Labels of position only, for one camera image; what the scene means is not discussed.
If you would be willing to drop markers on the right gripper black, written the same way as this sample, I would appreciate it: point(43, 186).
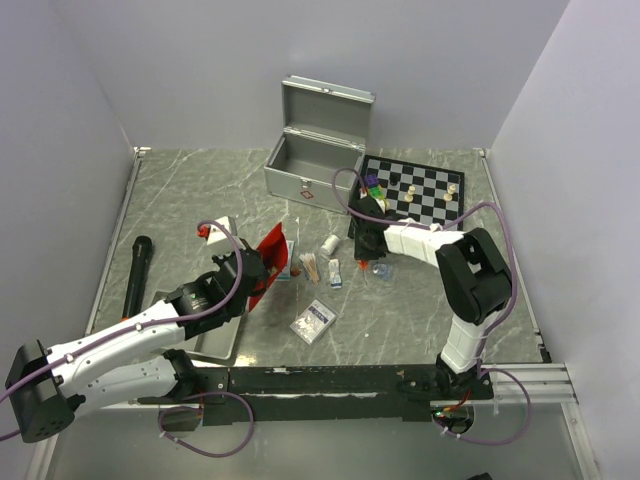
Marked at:
point(360, 252)

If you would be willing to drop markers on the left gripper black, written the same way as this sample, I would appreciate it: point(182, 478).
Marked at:
point(242, 245)

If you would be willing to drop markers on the white bandage roll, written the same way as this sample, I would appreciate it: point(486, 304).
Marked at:
point(329, 245)

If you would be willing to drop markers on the red first aid pouch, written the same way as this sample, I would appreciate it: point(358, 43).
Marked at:
point(273, 252)

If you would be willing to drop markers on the small blue white packet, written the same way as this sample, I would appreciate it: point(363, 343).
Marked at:
point(335, 278)

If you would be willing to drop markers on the bag of cotton swabs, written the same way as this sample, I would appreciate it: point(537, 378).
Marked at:
point(309, 263)

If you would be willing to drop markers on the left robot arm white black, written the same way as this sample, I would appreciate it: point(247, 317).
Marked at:
point(48, 388)

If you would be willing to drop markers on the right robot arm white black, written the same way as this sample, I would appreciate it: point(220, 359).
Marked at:
point(477, 280)

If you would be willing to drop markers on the silver metal medicine case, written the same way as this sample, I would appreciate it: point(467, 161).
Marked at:
point(325, 128)

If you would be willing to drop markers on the small clear blue sachet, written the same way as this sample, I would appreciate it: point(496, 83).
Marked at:
point(382, 271)

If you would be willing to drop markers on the colourful toy brick car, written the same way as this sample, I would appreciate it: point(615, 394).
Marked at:
point(372, 188)

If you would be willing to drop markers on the white chess piece left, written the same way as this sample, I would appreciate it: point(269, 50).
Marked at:
point(409, 195)

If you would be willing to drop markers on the white chess piece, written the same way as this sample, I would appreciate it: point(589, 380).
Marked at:
point(451, 190)
point(409, 195)

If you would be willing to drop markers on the grey plastic divided tray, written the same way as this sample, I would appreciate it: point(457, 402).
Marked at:
point(212, 346)

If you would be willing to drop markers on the black white chessboard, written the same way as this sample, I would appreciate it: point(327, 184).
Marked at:
point(431, 184)

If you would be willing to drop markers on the white chess piece right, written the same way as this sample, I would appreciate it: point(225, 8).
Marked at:
point(451, 190)

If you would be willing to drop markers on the black marker orange cap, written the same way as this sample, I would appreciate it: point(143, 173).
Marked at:
point(142, 252)

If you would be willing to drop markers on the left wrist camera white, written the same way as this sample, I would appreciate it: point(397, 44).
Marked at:
point(217, 242)

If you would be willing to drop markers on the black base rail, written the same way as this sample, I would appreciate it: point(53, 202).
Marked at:
point(408, 392)

